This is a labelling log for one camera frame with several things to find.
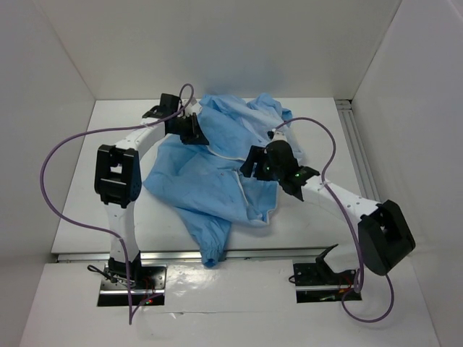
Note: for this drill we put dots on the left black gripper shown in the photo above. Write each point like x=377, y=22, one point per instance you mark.
x=195, y=136

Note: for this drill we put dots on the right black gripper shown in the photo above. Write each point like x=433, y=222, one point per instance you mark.
x=252, y=157

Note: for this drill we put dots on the light blue zip jacket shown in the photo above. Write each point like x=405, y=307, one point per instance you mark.
x=203, y=182

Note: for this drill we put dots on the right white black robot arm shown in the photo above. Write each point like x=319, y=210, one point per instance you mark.
x=383, y=235

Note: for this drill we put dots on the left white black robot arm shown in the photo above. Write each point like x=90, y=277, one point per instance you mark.
x=118, y=178

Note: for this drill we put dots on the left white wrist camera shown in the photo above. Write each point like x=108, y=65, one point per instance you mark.
x=193, y=108

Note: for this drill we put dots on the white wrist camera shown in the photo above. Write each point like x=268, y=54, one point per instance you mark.
x=193, y=108
x=276, y=135

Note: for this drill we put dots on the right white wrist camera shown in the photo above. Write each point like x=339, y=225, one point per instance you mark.
x=276, y=135

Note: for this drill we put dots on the front aluminium frame rail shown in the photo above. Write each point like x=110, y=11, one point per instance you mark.
x=240, y=254

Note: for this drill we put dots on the aluminium frame rail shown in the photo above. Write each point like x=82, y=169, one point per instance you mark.
x=357, y=152
x=240, y=254

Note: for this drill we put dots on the right aluminium frame rail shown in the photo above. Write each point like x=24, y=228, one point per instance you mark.
x=357, y=152

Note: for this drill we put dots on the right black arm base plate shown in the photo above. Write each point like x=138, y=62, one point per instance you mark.
x=318, y=273

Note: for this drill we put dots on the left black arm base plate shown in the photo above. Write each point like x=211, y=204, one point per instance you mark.
x=150, y=280

